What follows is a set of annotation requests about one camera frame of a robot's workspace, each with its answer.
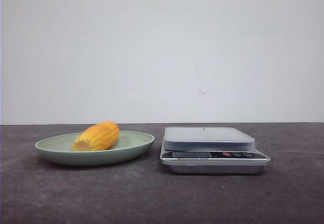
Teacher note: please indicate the silver digital kitchen scale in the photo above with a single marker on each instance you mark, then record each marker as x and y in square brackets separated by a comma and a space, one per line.
[210, 150]

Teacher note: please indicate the yellow corn cob piece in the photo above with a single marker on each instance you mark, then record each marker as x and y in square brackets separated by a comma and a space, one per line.
[97, 137]

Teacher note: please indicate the green oval plate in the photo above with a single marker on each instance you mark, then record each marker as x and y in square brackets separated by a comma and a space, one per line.
[129, 145]

